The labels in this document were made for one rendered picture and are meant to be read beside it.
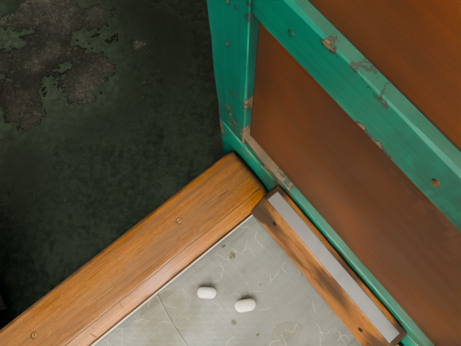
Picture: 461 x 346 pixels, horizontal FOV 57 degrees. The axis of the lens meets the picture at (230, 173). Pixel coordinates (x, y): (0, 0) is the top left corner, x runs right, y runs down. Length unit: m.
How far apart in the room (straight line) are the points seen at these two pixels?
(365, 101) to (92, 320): 0.62
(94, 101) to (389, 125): 1.54
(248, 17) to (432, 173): 0.21
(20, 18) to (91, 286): 1.47
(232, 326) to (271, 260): 0.13
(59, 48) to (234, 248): 1.35
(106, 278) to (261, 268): 0.28
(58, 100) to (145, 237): 1.12
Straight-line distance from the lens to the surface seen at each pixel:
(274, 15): 0.37
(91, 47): 1.91
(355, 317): 0.73
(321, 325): 0.82
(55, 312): 0.84
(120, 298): 0.81
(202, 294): 0.79
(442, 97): 0.30
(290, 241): 0.72
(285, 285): 0.81
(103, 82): 1.81
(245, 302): 0.79
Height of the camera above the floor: 1.54
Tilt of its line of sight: 75 degrees down
